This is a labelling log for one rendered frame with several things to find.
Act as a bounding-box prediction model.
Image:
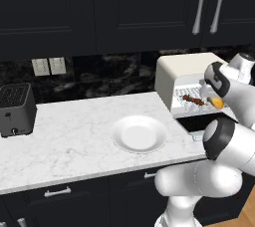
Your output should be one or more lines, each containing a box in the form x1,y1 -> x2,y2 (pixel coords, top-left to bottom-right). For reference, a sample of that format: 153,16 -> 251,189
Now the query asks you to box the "silver drawer handle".
142,170 -> 157,180
43,186 -> 73,198

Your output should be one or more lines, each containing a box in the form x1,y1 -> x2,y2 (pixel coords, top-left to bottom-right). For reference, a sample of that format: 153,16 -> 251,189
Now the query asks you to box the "white toaster oven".
154,52 -> 239,119

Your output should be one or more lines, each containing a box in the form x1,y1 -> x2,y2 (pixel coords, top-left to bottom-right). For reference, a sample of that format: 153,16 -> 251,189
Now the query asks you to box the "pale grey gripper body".
199,79 -> 214,100

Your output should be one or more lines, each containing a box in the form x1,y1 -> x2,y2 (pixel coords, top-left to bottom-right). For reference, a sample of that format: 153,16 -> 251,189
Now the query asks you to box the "white wall switch plate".
48,57 -> 67,76
31,58 -> 51,78

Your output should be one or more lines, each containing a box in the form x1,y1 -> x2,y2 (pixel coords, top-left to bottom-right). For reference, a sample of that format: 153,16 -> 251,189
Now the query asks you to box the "toaster oven wire rack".
173,85 -> 230,112

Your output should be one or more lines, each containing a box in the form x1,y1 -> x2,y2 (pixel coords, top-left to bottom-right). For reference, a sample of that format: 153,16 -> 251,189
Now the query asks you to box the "dark glass toaster oven door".
176,113 -> 241,142

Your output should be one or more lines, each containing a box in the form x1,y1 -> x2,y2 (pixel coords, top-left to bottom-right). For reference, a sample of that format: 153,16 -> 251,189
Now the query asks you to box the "black wall cupboard door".
0,0 -> 98,60
199,0 -> 255,49
92,0 -> 204,55

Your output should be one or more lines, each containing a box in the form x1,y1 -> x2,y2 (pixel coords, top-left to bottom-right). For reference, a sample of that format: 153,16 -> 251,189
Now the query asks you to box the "orange baguette bread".
206,96 -> 225,111

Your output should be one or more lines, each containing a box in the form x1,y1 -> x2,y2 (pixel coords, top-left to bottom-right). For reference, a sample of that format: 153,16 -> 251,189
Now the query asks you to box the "black drawer front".
0,175 -> 111,206
108,161 -> 207,192

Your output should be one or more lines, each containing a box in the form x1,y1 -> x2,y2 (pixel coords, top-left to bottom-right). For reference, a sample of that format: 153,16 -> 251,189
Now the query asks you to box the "white round plate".
111,114 -> 169,154

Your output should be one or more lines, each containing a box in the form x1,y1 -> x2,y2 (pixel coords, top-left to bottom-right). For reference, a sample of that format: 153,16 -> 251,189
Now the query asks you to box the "red kebab skewer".
181,94 -> 206,107

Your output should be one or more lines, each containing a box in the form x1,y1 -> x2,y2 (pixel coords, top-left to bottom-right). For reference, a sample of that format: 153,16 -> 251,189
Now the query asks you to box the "silver cupboard door handle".
209,0 -> 230,35
191,0 -> 210,36

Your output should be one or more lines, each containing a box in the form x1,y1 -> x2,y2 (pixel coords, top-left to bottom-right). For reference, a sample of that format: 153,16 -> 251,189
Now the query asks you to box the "black toaster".
0,82 -> 38,138

